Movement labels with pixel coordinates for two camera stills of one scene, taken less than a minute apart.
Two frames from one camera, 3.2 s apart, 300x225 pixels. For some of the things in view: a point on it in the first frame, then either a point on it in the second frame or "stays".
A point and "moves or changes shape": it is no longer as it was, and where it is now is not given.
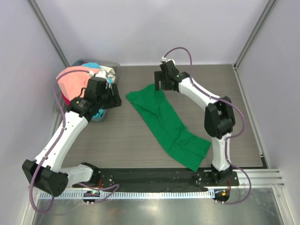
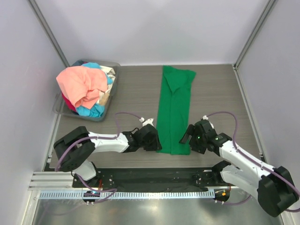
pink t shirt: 72,84 stays
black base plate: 139,177 stays
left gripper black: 115,100 → 156,145
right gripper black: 159,76 → 192,131
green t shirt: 174,138 moves or changes shape
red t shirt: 66,100 stays
